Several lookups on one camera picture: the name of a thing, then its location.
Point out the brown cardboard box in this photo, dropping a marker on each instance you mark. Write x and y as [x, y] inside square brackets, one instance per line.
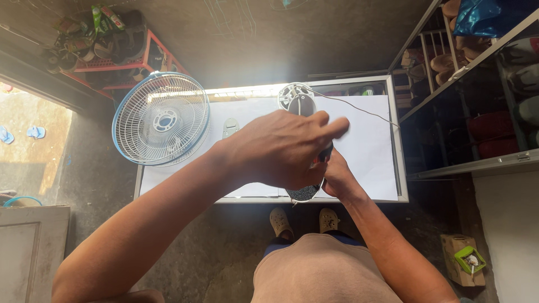
[452, 265]

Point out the red rack with shoes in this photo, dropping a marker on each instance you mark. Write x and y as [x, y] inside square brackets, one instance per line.
[109, 46]

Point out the blue rimmed basin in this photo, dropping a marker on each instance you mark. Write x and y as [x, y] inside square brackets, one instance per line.
[21, 199]

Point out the white fan guard blue rim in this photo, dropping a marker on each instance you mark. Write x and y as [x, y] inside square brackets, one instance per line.
[162, 120]

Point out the person's left hand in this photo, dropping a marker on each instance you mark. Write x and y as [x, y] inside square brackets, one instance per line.
[273, 151]

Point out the person's right fingers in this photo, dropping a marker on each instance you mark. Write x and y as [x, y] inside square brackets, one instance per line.
[332, 159]

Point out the white fan motor housing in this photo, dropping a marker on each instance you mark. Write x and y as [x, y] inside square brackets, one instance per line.
[297, 99]

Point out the green plastic container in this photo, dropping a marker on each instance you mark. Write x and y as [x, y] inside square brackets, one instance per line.
[465, 256]

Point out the person's left fingers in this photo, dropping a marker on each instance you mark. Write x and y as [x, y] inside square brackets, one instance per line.
[332, 126]

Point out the person's right hand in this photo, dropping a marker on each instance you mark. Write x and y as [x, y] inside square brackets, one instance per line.
[339, 181]

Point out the blue flip-flop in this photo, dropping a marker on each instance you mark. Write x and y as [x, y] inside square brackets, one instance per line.
[6, 135]
[36, 132]

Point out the person's beige shirt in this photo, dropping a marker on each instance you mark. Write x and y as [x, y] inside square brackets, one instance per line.
[320, 273]

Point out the white paper sheet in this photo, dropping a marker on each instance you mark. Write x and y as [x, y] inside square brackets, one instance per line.
[366, 160]

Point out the person's beige clog shoe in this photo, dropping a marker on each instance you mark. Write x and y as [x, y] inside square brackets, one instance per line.
[328, 219]
[280, 221]

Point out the white panelled cabinet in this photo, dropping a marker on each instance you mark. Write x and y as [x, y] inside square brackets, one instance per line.
[29, 256]

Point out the person's blue shorts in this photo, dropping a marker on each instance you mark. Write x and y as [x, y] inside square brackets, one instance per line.
[273, 246]

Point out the small white plastic fan part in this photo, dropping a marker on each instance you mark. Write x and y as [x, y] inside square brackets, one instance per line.
[230, 127]

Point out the metal shelf with shoes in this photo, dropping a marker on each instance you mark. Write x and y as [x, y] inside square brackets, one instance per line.
[476, 105]

